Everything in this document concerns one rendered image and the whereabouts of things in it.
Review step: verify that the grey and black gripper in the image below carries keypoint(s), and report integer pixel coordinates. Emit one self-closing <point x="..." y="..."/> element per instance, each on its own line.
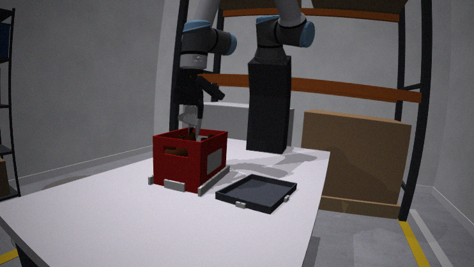
<point x="188" y="92"/>

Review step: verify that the dark red plastic crate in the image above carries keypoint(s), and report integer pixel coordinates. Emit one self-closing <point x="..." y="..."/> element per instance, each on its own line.
<point x="205" y="159"/>

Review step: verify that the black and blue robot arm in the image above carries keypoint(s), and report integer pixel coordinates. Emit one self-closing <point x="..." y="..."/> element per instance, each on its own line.
<point x="290" y="27"/>

